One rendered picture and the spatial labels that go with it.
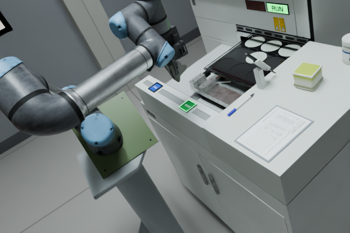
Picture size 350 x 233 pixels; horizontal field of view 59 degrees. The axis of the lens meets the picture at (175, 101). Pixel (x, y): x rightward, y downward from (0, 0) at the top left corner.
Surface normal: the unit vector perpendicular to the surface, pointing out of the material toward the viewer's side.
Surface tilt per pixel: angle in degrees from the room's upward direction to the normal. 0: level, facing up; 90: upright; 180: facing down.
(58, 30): 90
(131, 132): 44
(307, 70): 0
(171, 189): 0
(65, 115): 79
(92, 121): 52
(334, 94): 0
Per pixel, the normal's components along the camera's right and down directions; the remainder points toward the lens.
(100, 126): 0.18, -0.18
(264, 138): -0.33, -0.75
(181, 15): 0.47, 0.39
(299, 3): -0.76, 0.57
